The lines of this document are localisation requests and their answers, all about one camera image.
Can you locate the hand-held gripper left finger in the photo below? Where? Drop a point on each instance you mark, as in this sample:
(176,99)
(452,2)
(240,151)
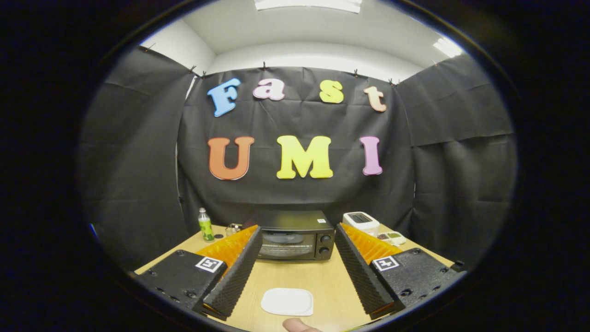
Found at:
(237,276)

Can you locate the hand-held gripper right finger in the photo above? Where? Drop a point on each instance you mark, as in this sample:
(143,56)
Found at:
(362,276)

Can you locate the black toaster oven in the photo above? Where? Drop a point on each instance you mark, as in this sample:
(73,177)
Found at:
(295,221)

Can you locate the white pop-up toaster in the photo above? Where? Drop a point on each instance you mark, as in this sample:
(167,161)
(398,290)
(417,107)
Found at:
(362,223)

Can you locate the divided white snack dish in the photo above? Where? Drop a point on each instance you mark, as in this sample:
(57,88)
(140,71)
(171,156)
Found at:
(392,238)

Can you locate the white square plate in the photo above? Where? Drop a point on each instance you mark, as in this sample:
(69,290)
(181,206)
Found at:
(287,302)

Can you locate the green label drink bottle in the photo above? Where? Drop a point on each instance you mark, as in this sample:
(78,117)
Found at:
(206,228)

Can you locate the ceiling light panel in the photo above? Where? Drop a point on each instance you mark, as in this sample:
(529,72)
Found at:
(447,47)

